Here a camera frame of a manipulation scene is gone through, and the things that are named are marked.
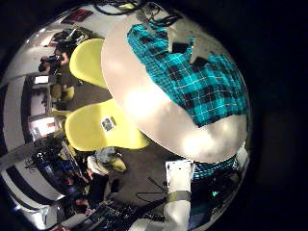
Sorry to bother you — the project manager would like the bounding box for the teal black plaid cloth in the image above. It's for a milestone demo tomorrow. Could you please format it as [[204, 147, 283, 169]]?
[[126, 23, 249, 128]]

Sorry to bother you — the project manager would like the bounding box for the yellow plastic chair with label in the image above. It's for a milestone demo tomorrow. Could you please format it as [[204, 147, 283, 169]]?
[[64, 98, 151, 152]]

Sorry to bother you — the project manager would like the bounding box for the small olive green chair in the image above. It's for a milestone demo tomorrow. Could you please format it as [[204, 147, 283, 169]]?
[[49, 84, 75, 101]]

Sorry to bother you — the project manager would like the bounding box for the person in black shirt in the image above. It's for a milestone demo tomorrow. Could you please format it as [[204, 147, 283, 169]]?
[[38, 52, 70, 75]]

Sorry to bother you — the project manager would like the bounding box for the white monitor screen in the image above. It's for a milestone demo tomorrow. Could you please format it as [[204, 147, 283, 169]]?
[[33, 75, 50, 86]]

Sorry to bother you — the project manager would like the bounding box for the seated person in dark clothes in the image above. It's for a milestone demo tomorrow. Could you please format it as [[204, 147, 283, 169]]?
[[85, 146, 128, 211]]

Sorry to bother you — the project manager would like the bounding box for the white board with red mark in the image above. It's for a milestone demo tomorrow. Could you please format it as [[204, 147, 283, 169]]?
[[28, 115, 60, 139]]

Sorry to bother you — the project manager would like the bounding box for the black looped cable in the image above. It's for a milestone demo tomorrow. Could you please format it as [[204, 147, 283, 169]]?
[[149, 11, 182, 29]]

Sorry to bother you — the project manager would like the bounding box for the black cable on hand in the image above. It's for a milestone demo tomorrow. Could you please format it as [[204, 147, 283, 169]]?
[[91, 0, 145, 17]]

